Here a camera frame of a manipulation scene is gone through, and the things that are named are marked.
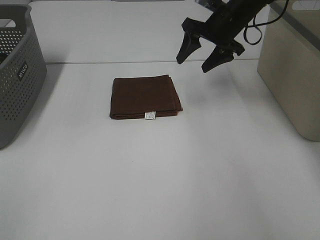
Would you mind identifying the grey perforated plastic basket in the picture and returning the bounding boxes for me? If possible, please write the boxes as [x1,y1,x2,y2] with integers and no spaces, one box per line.
[0,4,47,149]

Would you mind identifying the beige plastic bin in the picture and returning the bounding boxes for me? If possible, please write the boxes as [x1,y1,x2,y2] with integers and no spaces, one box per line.
[257,0,320,142]

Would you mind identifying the white towel care label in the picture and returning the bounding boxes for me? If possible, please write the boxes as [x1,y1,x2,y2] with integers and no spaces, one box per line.
[144,111,156,120]

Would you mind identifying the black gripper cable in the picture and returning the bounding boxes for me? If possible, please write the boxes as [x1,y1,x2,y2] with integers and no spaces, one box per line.
[243,0,291,46]

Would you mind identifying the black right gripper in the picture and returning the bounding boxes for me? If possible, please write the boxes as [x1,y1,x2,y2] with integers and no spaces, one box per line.
[176,0,268,73]

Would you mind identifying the brown towel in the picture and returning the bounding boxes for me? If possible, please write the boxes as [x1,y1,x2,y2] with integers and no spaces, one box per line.
[109,75,183,120]

